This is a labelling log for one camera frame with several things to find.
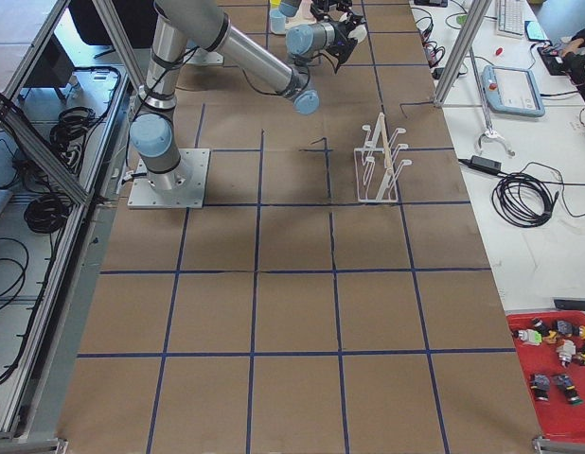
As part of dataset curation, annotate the white wire cup rack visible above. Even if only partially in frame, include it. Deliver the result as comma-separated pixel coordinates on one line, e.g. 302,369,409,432
353,113,413,204

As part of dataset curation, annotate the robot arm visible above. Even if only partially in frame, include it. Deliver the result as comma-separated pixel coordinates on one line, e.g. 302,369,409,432
278,0,353,18
129,1,367,193

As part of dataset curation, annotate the white keyboard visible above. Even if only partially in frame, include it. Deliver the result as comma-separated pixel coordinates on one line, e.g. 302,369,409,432
495,0,524,39

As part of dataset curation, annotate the red parts tray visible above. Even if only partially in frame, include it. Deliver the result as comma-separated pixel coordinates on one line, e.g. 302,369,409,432
507,310,585,444

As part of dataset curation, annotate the coiled black cable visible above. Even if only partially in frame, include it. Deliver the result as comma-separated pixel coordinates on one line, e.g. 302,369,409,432
490,170,566,229

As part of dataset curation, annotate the cream plastic tray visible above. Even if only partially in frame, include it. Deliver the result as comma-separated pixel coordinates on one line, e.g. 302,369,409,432
270,1,316,32

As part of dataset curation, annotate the light blue cup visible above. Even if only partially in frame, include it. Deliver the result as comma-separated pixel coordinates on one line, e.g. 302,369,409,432
269,9,286,35

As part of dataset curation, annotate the black power adapter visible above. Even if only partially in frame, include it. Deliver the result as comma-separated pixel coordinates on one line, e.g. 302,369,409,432
470,155,502,176

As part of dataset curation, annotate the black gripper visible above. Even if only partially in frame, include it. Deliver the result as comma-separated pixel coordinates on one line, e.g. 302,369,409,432
310,0,353,19
329,11,364,71

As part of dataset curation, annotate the aluminium frame post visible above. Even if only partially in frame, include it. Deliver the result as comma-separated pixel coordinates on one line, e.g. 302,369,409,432
434,0,491,107

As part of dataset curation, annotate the pale green plastic cup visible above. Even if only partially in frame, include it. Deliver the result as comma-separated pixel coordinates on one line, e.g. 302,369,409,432
348,24,367,43

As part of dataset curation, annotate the teach pendant tablet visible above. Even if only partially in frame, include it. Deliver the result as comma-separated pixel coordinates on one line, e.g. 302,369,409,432
481,65,545,117

